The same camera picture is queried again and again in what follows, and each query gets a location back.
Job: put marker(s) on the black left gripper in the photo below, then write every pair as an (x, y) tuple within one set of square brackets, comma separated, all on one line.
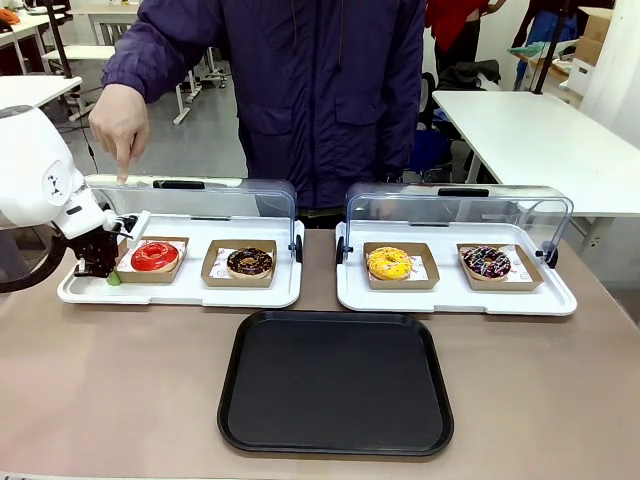
[(97, 250)]

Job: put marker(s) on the cardboard tray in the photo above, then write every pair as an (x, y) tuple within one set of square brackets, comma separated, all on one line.
[(500, 286), (235, 282), (150, 277), (400, 285)]

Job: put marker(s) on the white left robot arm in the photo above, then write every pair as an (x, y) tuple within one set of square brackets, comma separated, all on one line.
[(30, 165)]

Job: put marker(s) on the person's right forearm dark sleeve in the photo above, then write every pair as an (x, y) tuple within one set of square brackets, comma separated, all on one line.
[(145, 65)]

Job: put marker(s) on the red glazed donut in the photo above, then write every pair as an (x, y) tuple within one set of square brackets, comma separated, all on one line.
[(145, 260)]

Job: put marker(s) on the printed paper under red donut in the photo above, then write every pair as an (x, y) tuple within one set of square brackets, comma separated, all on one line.
[(181, 248)]

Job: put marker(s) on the printed paper under nut donut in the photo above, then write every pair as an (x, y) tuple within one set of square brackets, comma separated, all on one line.
[(219, 265)]

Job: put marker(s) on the cardboard tray under nut donut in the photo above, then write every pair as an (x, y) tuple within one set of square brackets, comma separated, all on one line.
[(235, 282)]

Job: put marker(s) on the chocolate donut with nut crumbs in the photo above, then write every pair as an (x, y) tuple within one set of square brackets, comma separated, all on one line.
[(240, 265)]

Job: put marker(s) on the black serving tray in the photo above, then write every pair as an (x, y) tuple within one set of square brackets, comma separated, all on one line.
[(335, 385)]

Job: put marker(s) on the yellow sprinkled donut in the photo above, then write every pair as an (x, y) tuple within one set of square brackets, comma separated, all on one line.
[(380, 265)]

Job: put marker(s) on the cardboard tray under yellow donut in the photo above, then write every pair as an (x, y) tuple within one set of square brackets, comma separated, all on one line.
[(400, 285)]

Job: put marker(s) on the printed paper under yellow donut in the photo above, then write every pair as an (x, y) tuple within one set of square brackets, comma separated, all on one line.
[(422, 267)]

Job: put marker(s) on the chocolate donut with coloured sprinkles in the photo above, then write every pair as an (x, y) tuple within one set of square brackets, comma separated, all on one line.
[(475, 265)]

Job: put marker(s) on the cardboard tray under sprinkle donut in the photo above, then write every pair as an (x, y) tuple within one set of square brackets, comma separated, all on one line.
[(500, 286)]

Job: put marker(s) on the printed paper under sprinkle donut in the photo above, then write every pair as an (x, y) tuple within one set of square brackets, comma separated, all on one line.
[(520, 265)]

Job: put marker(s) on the person's right hand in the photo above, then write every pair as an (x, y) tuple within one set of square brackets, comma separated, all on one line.
[(120, 125)]

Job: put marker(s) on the white display case base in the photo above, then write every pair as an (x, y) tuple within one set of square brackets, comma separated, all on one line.
[(190, 295), (450, 300)]

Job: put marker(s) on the clear display case lid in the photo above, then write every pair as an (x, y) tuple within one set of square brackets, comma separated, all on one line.
[(525, 210), (240, 200)]

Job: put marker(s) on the small white table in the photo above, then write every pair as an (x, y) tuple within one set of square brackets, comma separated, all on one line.
[(35, 87)]

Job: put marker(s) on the white desk with legs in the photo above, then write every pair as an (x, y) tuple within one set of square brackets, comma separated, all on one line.
[(80, 51)]

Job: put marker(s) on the black stand pole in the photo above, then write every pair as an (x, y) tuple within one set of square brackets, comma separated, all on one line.
[(59, 40), (549, 50)]

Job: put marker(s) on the person torso in dark jacket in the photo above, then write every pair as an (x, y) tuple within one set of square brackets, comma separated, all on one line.
[(325, 100)]

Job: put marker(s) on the black office chair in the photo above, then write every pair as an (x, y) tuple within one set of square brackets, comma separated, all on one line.
[(465, 75)]

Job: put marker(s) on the bystander in red top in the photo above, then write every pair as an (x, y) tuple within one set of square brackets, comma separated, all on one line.
[(455, 25)]

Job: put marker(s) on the large white table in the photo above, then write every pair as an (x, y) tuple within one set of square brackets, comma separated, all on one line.
[(525, 135)]

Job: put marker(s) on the white storage box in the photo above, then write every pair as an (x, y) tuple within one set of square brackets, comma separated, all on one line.
[(582, 75)]

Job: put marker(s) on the brown cardboard box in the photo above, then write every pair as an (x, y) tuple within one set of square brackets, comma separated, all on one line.
[(595, 35)]

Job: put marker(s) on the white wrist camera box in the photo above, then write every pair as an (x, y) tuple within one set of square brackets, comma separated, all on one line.
[(139, 227)]

